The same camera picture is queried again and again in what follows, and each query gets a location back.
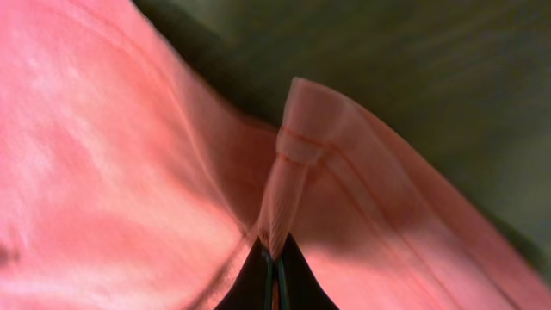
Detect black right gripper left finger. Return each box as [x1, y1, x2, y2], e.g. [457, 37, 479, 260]
[215, 239, 274, 310]

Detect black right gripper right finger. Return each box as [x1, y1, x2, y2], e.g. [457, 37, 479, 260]
[277, 234, 338, 310]

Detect orange red t-shirt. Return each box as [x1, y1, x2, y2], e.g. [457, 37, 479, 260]
[1, 0, 550, 309]

